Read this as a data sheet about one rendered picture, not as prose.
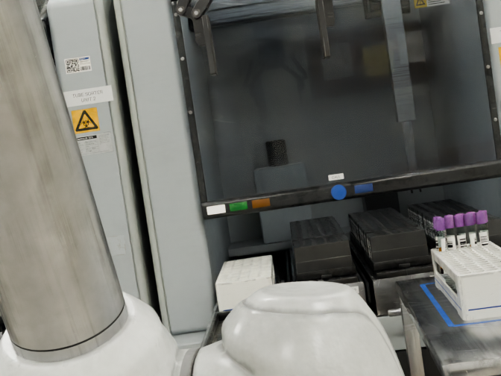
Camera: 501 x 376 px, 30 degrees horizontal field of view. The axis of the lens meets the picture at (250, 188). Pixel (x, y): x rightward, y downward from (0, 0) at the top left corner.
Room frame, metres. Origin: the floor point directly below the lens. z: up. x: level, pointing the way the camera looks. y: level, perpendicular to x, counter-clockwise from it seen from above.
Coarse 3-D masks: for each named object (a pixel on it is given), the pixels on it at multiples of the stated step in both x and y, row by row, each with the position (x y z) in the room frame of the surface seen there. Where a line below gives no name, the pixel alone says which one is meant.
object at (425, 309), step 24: (408, 288) 1.57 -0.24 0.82; (432, 288) 1.54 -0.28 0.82; (408, 312) 1.45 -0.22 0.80; (432, 312) 1.35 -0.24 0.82; (456, 312) 1.33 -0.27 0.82; (408, 336) 1.63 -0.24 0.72; (432, 336) 1.20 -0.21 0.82; (456, 336) 1.18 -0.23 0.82; (480, 336) 1.17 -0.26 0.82; (408, 360) 1.64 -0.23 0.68; (456, 360) 1.07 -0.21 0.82; (480, 360) 1.06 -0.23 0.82
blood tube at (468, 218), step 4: (464, 216) 1.52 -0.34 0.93; (468, 216) 1.52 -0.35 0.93; (472, 216) 1.52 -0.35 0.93; (464, 220) 1.52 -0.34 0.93; (468, 220) 1.52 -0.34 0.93; (472, 220) 1.52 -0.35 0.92; (464, 224) 1.53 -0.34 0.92; (468, 224) 1.52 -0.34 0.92; (472, 224) 1.52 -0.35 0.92; (468, 228) 1.52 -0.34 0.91; (472, 228) 1.52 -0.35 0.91; (468, 232) 1.52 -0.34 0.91; (472, 232) 1.52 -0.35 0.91; (468, 236) 1.52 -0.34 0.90; (472, 236) 1.52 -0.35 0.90; (468, 240) 1.52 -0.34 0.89; (472, 240) 1.52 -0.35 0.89; (472, 244) 1.52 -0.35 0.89; (476, 244) 1.52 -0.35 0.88
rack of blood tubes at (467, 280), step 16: (432, 256) 1.54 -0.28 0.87; (448, 256) 1.46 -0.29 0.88; (464, 256) 1.44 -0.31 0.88; (480, 256) 1.41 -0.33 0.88; (496, 256) 1.39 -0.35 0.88; (448, 272) 1.36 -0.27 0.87; (464, 272) 1.29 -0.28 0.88; (480, 272) 1.27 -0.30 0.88; (496, 272) 1.26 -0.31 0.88; (448, 288) 1.39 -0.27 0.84; (464, 288) 1.27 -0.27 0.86; (480, 288) 1.27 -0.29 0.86; (496, 288) 1.26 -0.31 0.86; (464, 304) 1.27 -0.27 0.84; (480, 304) 1.27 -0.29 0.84; (496, 304) 1.26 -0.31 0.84; (464, 320) 1.27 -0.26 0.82
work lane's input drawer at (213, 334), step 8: (280, 280) 1.96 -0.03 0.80; (216, 304) 1.77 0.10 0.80; (216, 312) 1.63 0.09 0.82; (224, 312) 1.62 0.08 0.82; (216, 320) 1.58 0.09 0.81; (208, 328) 1.55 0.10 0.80; (216, 328) 1.55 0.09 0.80; (208, 336) 1.43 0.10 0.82; (216, 336) 1.49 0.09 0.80; (208, 344) 1.39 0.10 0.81
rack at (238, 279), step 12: (228, 264) 1.88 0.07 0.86; (240, 264) 1.86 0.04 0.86; (252, 264) 1.82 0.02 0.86; (264, 264) 1.80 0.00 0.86; (228, 276) 1.71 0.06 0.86; (240, 276) 1.69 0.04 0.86; (252, 276) 1.67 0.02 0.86; (264, 276) 1.66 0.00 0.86; (216, 288) 1.63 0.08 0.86; (228, 288) 1.63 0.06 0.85; (240, 288) 1.63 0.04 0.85; (252, 288) 1.63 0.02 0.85; (228, 300) 1.63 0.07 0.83; (240, 300) 1.63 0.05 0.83
